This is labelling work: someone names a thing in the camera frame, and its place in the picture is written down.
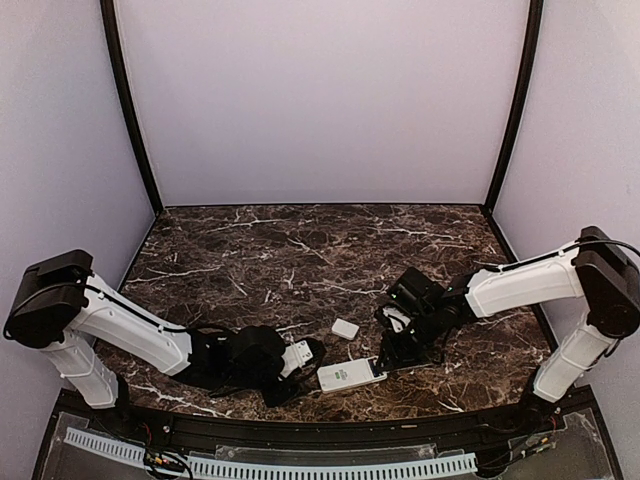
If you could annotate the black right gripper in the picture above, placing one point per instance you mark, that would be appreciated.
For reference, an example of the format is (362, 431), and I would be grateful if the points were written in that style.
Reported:
(397, 357)

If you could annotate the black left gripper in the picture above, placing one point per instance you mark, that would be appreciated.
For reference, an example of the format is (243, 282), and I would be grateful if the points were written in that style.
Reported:
(292, 387)

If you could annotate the blue AAA battery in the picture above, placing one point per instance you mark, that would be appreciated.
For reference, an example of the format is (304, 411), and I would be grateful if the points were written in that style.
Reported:
(371, 362)

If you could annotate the white remote control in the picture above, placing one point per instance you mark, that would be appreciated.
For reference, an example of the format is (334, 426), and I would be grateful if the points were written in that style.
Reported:
(346, 375)

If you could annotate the white battery cover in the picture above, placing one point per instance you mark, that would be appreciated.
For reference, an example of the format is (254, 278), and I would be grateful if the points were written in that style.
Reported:
(345, 329)

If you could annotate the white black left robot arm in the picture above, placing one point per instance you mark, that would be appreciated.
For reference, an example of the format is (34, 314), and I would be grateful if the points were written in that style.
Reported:
(61, 301)

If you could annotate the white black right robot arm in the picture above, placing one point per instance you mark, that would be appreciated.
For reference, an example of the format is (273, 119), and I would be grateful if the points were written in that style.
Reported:
(595, 268)

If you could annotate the black front table rail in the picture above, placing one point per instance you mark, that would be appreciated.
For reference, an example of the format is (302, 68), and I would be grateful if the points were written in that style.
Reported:
(476, 431)

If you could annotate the white slotted cable duct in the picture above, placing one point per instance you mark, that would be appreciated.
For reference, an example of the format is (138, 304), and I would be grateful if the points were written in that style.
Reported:
(250, 463)

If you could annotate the black right corner post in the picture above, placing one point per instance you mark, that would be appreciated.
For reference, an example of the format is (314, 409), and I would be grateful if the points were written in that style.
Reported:
(526, 65)

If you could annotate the black corner post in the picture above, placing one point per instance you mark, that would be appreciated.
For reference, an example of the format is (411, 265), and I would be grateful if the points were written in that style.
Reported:
(123, 89)
(526, 65)

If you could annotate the black left corner post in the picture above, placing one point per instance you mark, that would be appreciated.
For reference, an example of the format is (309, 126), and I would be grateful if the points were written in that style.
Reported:
(123, 89)

